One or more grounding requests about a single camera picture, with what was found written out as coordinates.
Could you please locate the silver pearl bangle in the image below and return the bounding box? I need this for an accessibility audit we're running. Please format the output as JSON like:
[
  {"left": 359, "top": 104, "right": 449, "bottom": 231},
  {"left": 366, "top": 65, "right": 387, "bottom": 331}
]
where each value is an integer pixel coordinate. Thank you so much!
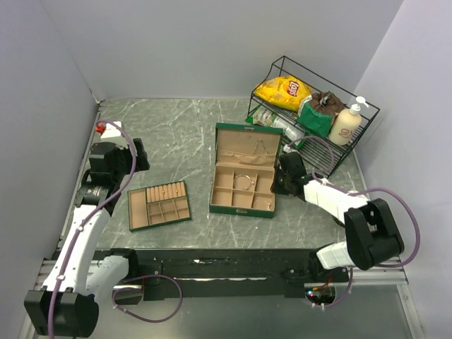
[
  {"left": 233, "top": 174, "right": 256, "bottom": 191},
  {"left": 252, "top": 198, "right": 273, "bottom": 210}
]

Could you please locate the green jewelry tray insert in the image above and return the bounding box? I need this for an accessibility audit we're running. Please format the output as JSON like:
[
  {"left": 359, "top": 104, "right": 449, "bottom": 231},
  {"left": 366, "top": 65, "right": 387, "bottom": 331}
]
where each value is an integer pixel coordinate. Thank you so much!
[{"left": 128, "top": 181, "right": 192, "bottom": 232}]

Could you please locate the green jewelry box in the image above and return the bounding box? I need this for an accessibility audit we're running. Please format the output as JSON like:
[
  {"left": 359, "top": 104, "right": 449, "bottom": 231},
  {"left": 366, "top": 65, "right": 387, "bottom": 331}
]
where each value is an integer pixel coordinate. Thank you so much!
[{"left": 209, "top": 123, "right": 283, "bottom": 219}]

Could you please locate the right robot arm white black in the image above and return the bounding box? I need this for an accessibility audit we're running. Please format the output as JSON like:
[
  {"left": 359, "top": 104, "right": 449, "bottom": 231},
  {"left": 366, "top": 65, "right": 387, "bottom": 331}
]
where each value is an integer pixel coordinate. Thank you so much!
[{"left": 271, "top": 152, "right": 405, "bottom": 282}]

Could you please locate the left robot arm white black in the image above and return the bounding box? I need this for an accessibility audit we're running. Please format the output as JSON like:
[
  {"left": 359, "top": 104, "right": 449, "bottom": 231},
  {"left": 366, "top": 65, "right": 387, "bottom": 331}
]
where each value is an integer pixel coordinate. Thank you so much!
[{"left": 24, "top": 138, "right": 150, "bottom": 338}]

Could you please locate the green brown paper bag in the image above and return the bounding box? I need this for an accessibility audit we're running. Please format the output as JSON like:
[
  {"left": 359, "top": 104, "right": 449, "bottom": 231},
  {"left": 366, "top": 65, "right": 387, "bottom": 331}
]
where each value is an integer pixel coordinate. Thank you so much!
[{"left": 297, "top": 92, "right": 345, "bottom": 138}]

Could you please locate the green white snack bag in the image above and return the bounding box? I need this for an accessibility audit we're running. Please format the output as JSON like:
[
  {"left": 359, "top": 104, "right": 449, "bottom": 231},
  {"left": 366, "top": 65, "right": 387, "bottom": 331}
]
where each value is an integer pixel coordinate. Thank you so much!
[{"left": 245, "top": 105, "right": 304, "bottom": 141}]

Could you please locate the cream lotion pump bottle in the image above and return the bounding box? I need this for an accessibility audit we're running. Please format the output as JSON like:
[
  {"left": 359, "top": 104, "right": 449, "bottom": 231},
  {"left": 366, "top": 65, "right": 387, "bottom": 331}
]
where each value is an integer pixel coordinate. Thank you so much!
[{"left": 328, "top": 96, "right": 369, "bottom": 145}]

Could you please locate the yellow Lays chips bag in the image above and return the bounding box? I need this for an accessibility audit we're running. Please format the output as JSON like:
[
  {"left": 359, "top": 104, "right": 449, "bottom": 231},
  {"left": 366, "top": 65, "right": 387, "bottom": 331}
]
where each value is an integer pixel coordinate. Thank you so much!
[{"left": 254, "top": 76, "right": 312, "bottom": 112}]

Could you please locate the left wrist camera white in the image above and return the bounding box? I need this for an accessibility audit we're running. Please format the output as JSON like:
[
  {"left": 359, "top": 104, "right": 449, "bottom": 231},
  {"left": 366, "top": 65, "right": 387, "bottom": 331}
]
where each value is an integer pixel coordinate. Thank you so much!
[{"left": 95, "top": 123, "right": 123, "bottom": 144}]

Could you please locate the black wire shelf rack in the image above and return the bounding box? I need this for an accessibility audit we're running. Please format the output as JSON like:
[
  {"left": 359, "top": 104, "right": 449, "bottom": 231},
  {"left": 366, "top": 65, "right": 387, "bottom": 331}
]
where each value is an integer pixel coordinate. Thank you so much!
[{"left": 246, "top": 56, "right": 380, "bottom": 177}]

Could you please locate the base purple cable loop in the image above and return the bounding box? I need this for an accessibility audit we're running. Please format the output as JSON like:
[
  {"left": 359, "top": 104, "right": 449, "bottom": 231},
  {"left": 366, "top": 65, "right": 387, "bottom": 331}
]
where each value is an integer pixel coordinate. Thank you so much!
[{"left": 112, "top": 274, "right": 184, "bottom": 323}]

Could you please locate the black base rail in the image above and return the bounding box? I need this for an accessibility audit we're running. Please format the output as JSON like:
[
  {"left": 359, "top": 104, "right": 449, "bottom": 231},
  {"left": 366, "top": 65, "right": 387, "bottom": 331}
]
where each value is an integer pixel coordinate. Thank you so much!
[{"left": 133, "top": 249, "right": 349, "bottom": 301}]

